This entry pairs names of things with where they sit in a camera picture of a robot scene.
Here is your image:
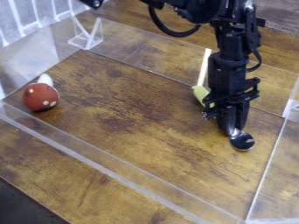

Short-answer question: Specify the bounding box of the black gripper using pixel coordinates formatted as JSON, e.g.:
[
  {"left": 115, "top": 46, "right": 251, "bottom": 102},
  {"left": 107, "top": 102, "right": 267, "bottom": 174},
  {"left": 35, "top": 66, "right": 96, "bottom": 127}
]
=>
[{"left": 202, "top": 52, "right": 260, "bottom": 136}]

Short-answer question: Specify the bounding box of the green handled metal spoon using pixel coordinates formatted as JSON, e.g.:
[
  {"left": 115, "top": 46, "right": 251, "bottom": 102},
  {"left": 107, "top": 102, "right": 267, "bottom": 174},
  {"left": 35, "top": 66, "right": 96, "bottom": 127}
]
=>
[{"left": 191, "top": 85, "right": 256, "bottom": 151}]

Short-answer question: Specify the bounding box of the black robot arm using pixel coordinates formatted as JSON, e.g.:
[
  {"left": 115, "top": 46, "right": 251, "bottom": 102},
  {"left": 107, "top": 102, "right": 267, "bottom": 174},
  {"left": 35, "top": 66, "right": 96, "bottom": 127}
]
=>
[{"left": 139, "top": 0, "right": 260, "bottom": 136}]

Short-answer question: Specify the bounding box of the black strip on table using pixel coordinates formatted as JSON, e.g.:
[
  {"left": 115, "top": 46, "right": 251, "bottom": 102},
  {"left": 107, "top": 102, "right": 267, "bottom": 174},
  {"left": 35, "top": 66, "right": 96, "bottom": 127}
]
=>
[{"left": 256, "top": 18, "right": 267, "bottom": 27}]

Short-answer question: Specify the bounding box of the red toy mushroom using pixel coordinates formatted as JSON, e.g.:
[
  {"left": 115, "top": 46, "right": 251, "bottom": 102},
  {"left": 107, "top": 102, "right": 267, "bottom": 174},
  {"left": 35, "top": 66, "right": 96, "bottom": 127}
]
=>
[{"left": 23, "top": 73, "right": 60, "bottom": 111}]

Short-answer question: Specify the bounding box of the black cable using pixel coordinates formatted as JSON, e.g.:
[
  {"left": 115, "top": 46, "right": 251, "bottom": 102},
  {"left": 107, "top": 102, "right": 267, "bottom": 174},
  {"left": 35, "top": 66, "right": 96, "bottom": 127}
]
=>
[{"left": 147, "top": 5, "right": 203, "bottom": 39}]

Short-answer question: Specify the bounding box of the clear acrylic enclosure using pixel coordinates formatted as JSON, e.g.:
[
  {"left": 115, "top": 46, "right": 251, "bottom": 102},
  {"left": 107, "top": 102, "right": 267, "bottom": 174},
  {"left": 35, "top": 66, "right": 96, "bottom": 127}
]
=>
[{"left": 0, "top": 0, "right": 299, "bottom": 224}]

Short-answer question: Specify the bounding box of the clear acrylic triangular bracket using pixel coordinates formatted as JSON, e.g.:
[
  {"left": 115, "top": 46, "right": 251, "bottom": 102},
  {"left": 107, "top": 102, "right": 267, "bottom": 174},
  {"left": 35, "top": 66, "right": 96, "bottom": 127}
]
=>
[{"left": 68, "top": 17, "right": 104, "bottom": 50}]

